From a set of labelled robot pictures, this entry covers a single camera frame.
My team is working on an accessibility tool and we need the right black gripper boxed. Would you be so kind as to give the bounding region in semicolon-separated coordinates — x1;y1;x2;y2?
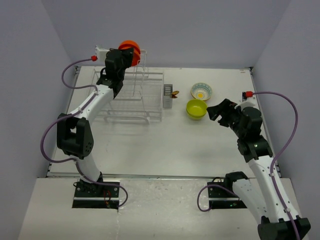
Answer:
206;98;246;138

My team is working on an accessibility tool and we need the lime green bowl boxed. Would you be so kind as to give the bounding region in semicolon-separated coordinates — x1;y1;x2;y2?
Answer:
186;112;206;121
186;99;207;116

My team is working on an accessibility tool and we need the white floral ceramic bowl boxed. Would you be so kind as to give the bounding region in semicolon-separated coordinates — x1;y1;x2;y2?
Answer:
192;94;212;102

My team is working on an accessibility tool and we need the orange bowl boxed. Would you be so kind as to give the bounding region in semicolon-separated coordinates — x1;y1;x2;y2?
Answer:
131;48;141;67
118;40;141;54

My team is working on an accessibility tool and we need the yellow sun pattern bowl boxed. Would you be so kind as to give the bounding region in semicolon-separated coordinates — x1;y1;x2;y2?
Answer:
190;82;213;96

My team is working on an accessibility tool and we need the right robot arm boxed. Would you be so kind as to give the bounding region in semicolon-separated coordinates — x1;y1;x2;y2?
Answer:
206;99;311;240

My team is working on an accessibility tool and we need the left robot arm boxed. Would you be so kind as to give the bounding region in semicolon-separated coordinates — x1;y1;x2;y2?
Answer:
57;47;135;197

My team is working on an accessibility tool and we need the small brown object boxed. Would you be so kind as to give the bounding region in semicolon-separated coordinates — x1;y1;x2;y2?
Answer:
170;90;180;99

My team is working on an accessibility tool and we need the grey cutlery holder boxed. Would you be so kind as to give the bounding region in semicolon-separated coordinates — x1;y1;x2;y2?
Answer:
162;84;173;109

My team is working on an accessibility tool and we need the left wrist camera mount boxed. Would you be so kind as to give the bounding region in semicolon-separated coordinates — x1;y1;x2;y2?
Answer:
90;45;110;63

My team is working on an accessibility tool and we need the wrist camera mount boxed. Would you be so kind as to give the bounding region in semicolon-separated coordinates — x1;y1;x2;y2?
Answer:
235;91;256;110
90;45;110;63

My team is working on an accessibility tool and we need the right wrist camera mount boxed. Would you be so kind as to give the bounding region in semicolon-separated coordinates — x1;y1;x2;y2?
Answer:
235;91;256;110

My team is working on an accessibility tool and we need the white wire dish rack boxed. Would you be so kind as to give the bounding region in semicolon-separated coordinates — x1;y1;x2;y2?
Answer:
97;49;164;124

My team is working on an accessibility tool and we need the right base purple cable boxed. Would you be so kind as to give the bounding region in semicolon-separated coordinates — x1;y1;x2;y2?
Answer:
197;184;241;213

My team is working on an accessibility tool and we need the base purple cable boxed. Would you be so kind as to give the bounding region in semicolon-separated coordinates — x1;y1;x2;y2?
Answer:
74;159;129;208
197;184;241;213

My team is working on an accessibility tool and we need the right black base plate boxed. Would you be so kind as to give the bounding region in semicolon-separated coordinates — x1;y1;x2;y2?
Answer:
207;187;247;210

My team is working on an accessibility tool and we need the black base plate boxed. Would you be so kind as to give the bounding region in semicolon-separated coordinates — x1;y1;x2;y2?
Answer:
207;187;247;210
72;180;120;210

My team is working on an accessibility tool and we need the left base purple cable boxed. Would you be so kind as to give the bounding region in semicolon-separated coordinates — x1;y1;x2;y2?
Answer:
74;159;129;208

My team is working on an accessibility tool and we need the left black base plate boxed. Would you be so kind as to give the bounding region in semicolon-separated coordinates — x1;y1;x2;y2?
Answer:
72;180;120;210

